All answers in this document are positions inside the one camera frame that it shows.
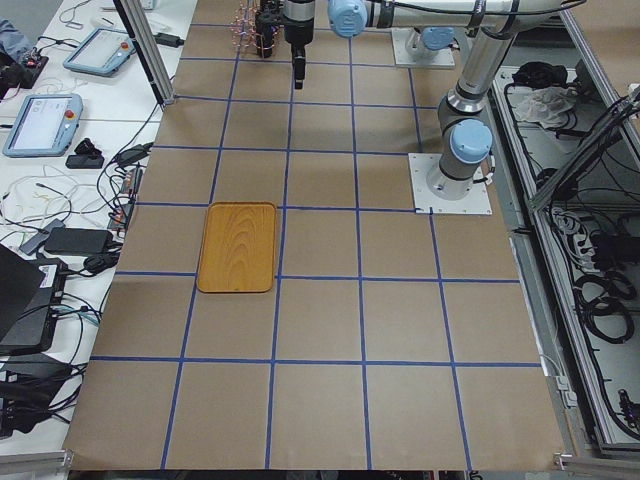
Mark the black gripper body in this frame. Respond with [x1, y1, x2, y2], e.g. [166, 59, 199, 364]
[282, 0, 315, 45]

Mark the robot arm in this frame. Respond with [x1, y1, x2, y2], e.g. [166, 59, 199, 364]
[427, 1, 566, 200]
[275, 1, 582, 90]

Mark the wooden tray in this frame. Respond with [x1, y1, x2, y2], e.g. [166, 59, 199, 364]
[196, 202, 277, 294]

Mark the teach pendant far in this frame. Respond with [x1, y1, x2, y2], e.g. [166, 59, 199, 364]
[63, 27, 136, 77]

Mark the teach pendant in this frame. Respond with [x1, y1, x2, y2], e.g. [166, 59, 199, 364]
[63, 27, 136, 77]
[2, 93, 84, 158]

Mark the white crumpled cloth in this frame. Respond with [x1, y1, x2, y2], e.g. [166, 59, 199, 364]
[514, 86, 577, 129]

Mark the teach pendant near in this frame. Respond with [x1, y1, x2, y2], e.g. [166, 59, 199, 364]
[2, 93, 84, 158]

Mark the black power adapter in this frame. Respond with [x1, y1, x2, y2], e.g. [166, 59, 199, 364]
[44, 227, 113, 256]

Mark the black laptop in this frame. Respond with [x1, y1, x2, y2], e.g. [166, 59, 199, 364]
[1, 246, 67, 356]

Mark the copper wire bottle basket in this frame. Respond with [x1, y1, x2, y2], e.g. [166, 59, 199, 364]
[230, 1, 281, 58]

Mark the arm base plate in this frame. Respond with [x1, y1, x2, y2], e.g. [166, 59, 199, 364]
[392, 27, 455, 70]
[408, 153, 492, 216]

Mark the aluminium frame post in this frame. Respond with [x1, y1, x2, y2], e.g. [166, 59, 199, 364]
[113, 0, 175, 108]

